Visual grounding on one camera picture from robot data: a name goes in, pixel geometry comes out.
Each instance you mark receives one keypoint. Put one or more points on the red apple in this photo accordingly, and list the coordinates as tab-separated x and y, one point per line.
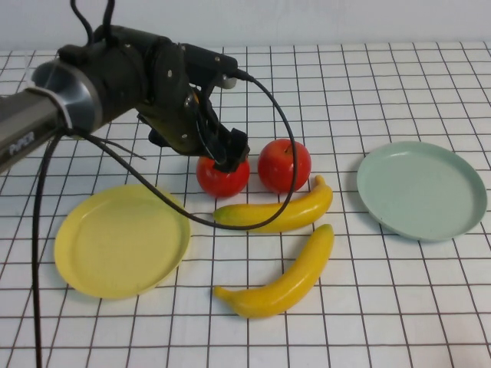
276	168
224	182

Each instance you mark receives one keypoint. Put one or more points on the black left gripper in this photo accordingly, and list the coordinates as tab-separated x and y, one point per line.
209	132

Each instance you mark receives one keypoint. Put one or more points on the pale green round plate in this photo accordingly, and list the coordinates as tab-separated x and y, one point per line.
418	191

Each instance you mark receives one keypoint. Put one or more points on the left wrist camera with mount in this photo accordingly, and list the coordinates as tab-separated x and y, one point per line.
209	61

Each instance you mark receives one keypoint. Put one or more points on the yellow round plate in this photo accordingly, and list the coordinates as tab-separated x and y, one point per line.
122	249

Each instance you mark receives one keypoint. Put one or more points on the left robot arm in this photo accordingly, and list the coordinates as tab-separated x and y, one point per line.
115	76

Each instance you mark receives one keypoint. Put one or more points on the white grid tablecloth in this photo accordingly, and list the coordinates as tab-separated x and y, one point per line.
345	96

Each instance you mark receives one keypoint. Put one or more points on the yellow banana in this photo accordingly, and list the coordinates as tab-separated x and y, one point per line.
307	207
284	291

